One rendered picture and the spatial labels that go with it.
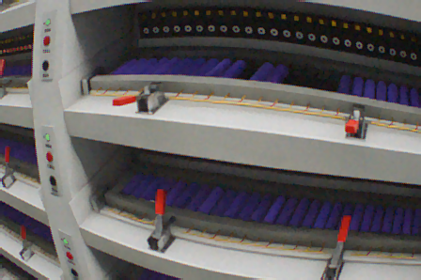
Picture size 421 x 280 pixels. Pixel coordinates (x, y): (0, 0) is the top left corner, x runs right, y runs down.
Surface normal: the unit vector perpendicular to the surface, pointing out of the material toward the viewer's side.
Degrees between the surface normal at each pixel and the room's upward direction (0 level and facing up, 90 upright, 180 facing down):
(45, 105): 90
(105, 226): 15
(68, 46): 90
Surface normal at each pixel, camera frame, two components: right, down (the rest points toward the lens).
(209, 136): -0.42, 0.50
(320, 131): -0.12, -0.86
